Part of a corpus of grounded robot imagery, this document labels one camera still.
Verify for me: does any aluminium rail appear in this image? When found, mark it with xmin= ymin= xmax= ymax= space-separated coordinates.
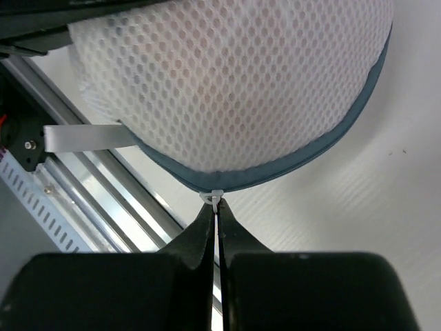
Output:
xmin=2 ymin=57 xmax=188 ymax=252

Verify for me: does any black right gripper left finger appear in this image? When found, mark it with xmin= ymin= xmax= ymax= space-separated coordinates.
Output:
xmin=1 ymin=205 xmax=215 ymax=330

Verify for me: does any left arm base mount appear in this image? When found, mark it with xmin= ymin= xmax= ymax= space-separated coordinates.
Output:
xmin=1 ymin=76 xmax=47 ymax=172

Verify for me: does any white zipper pull tie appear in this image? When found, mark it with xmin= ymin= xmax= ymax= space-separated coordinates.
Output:
xmin=199 ymin=190 xmax=224 ymax=214

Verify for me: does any white slotted cable duct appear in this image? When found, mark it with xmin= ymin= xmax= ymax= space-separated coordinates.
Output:
xmin=1 ymin=152 xmax=90 ymax=253

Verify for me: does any white mesh laundry bag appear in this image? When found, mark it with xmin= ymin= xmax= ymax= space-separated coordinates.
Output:
xmin=69 ymin=1 xmax=393 ymax=192

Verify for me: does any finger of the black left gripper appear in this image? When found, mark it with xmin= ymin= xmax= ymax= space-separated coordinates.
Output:
xmin=1 ymin=0 xmax=152 ymax=56

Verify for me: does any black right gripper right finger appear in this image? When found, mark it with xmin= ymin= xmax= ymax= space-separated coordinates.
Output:
xmin=218 ymin=201 xmax=419 ymax=330

